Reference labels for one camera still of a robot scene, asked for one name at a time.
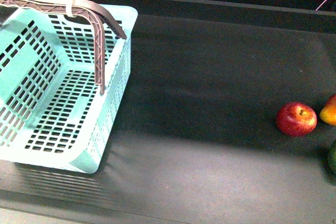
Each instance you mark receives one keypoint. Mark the brown basket handle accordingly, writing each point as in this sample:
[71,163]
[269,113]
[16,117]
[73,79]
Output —
[95,14]

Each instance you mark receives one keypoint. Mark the light teal plastic basket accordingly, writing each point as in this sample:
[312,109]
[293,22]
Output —
[52,112]

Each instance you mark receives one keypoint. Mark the red apple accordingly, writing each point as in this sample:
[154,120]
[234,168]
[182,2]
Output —
[296,119]

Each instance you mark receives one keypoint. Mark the white zip tie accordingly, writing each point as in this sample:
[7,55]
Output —
[68,7]

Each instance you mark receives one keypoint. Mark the yellow red mango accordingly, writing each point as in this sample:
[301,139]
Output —
[327,114]

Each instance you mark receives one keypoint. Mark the green avocado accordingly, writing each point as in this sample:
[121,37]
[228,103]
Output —
[332,157]

